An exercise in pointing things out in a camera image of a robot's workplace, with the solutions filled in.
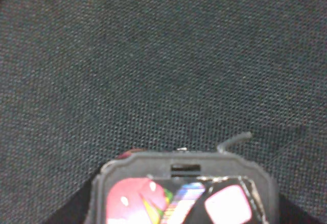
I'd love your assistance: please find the black table cloth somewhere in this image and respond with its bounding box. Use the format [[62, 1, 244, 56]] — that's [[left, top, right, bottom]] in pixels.
[[1, 0, 326, 223]]

